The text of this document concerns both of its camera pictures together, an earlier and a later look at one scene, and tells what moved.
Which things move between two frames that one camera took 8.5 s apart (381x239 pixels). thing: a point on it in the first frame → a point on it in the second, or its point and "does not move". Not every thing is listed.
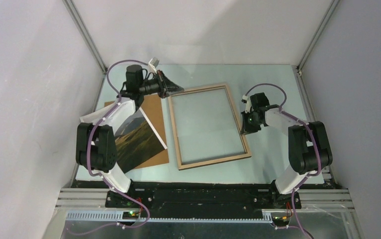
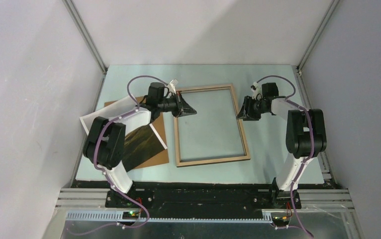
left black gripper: [166, 87] → [183, 109]
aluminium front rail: [339, 198] does not move
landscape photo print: [137, 142] does not move
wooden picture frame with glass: [206, 127] does not move
